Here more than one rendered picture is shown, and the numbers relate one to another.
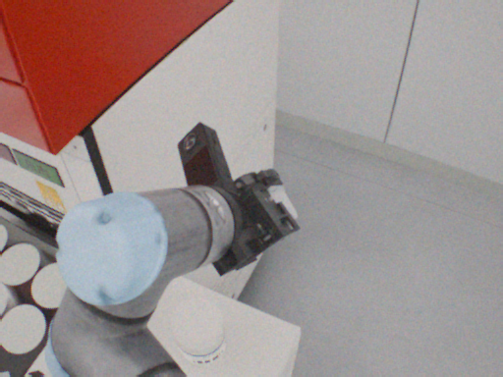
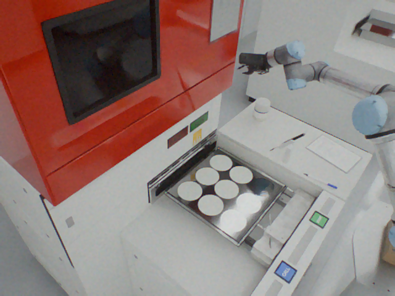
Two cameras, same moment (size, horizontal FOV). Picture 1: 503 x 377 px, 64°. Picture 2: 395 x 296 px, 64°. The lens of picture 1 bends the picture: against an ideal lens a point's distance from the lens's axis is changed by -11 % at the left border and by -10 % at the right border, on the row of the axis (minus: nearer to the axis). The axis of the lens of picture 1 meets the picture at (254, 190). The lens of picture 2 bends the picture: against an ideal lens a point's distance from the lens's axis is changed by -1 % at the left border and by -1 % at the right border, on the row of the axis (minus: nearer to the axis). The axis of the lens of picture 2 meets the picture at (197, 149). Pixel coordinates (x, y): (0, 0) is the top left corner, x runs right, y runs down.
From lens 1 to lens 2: 145 cm
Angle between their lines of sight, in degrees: 53
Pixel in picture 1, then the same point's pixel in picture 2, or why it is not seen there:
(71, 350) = (303, 73)
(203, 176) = (257, 57)
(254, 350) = not seen: hidden behind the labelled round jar
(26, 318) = (236, 172)
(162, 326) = (252, 124)
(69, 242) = (298, 49)
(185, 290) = (239, 118)
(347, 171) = not seen: hidden behind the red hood
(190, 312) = (260, 102)
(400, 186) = not seen: hidden behind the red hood
